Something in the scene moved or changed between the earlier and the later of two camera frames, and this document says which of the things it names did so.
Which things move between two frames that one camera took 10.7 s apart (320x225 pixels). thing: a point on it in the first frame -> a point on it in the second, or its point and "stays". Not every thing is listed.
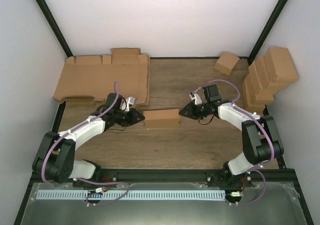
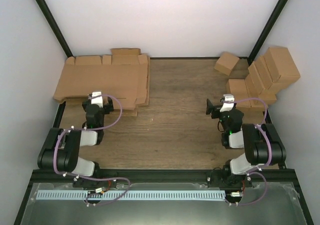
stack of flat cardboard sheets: x=126 y=72 stays
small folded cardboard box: x=226 y=62 stays
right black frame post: x=270 y=24 stays
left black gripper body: x=124 y=120 -> x=109 y=107
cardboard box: x=166 y=118 -> x=238 y=88
